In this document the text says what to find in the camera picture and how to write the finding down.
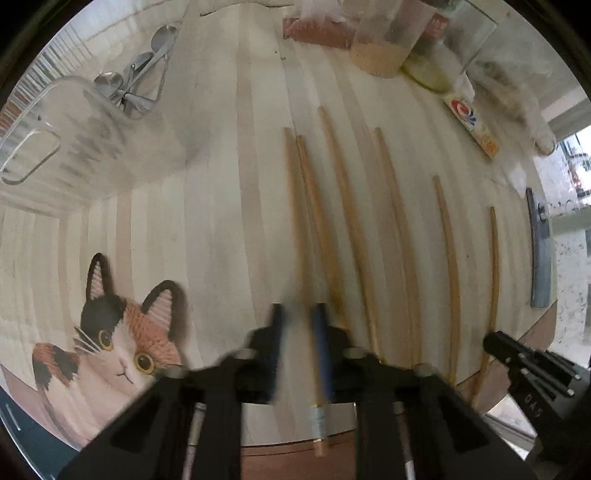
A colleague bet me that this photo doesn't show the teal cabinet front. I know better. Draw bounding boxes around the teal cabinet front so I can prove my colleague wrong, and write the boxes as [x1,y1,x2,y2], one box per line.
[0,385,81,480]

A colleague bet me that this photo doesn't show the clear bag with yellow contents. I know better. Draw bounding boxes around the clear bag with yellow contents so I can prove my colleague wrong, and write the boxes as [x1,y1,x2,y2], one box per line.
[401,0,498,93]

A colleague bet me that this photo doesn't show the clear plastic bag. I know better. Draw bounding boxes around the clear plastic bag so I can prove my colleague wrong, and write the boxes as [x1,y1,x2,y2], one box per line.
[462,28,559,158]

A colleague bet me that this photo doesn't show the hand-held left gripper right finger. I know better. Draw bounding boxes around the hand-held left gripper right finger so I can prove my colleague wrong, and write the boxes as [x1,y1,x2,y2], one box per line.
[309,302,539,480]

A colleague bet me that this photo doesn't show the wooden chopstick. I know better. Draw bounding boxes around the wooden chopstick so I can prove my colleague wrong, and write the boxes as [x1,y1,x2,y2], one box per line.
[318,107,383,360]
[295,135,349,330]
[283,128,328,457]
[433,176,461,386]
[374,128,423,367]

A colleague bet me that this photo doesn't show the steel spoon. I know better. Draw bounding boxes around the steel spoon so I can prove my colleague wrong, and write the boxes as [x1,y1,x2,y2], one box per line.
[93,71,124,100]
[121,92,155,118]
[150,24,181,61]
[124,52,155,81]

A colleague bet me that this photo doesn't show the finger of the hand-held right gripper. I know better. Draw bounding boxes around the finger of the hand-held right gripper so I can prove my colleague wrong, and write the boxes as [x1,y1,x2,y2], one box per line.
[482,331,583,398]

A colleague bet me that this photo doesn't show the sliding glass door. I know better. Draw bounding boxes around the sliding glass door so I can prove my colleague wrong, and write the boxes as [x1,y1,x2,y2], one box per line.
[531,88,591,365]

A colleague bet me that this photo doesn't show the cat print table cover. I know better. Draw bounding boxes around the cat print table cover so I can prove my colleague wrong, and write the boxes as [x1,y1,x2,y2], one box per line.
[0,0,559,462]

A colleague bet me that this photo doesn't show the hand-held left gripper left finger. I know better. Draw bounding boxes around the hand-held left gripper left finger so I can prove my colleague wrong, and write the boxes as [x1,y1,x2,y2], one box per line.
[58,302,287,480]

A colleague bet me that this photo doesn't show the small red white packet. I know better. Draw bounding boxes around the small red white packet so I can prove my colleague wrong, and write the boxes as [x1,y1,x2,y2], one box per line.
[444,90,502,160]

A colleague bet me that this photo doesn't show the clear plastic container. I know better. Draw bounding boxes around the clear plastic container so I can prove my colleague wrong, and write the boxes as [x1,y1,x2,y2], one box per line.
[0,18,195,217]

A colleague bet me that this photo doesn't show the grey metal clamp bar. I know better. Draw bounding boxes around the grey metal clamp bar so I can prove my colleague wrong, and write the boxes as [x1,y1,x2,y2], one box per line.
[525,187,555,309]

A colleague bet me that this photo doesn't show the reddish brown food packet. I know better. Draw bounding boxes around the reddish brown food packet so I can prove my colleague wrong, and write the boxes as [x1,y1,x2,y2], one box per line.
[283,16,358,49]

